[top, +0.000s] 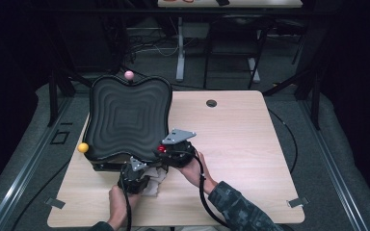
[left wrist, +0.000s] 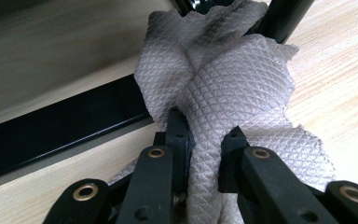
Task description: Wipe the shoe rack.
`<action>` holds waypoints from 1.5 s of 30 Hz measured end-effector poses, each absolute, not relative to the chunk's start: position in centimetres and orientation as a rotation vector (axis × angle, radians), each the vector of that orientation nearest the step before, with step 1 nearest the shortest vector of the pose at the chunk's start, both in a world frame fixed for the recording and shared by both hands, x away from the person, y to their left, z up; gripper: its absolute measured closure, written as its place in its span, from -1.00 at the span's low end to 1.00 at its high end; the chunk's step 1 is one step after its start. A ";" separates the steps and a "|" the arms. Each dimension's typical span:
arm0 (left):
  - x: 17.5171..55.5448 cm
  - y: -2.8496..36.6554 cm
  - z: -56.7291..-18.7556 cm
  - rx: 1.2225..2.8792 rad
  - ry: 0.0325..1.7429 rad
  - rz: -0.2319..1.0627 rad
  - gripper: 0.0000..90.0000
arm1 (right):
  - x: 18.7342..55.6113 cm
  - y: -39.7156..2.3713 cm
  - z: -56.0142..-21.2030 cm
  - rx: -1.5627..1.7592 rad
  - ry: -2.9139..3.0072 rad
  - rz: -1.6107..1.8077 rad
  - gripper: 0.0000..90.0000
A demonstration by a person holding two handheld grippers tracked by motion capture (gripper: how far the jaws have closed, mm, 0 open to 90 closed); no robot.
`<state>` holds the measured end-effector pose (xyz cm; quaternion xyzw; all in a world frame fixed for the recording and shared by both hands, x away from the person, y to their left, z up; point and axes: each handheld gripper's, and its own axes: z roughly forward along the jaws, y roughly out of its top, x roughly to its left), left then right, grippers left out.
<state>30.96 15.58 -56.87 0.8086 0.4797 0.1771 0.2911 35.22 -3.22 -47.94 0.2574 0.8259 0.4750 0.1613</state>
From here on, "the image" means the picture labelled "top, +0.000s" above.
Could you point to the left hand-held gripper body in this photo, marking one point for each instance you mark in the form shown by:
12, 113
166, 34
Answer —
133, 179

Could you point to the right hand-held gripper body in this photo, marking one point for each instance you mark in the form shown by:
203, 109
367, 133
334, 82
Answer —
178, 155

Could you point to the red ball knob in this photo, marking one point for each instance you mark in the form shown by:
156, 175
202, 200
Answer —
162, 148

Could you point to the white quilted cloth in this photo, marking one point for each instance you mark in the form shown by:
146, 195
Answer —
155, 184

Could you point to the black wavy tray with base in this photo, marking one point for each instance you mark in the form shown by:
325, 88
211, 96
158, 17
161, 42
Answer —
126, 118

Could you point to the yellow ball knob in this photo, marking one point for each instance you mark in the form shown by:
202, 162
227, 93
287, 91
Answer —
83, 148

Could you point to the pink ball knob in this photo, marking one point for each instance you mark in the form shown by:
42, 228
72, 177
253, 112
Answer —
129, 75

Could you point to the person's right hand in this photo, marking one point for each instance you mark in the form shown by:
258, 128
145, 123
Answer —
194, 174

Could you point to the person's left hand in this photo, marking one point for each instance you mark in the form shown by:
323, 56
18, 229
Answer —
120, 205

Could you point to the grey tape strip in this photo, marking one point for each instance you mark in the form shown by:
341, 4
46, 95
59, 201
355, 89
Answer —
55, 203
297, 202

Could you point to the white table leg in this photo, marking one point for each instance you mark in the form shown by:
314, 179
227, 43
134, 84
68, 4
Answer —
253, 72
180, 57

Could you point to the black metal stand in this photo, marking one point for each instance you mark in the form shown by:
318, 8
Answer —
53, 102
316, 102

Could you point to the black chair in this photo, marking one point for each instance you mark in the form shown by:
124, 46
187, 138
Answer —
241, 20

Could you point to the orange object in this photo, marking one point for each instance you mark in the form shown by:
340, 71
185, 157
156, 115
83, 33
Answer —
188, 1

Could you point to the black flat device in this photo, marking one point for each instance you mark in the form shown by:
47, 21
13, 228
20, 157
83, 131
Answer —
223, 2

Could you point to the aluminium floor rail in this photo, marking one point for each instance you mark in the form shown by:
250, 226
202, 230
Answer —
19, 189
340, 179

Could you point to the black horizontal frame bar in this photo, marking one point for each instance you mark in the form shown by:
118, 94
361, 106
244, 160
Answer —
109, 12

